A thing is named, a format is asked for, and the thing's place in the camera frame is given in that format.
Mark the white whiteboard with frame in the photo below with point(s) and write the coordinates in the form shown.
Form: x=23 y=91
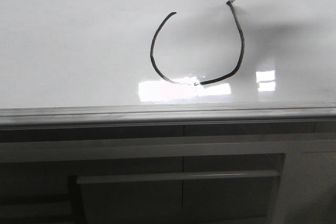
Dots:
x=124 y=62

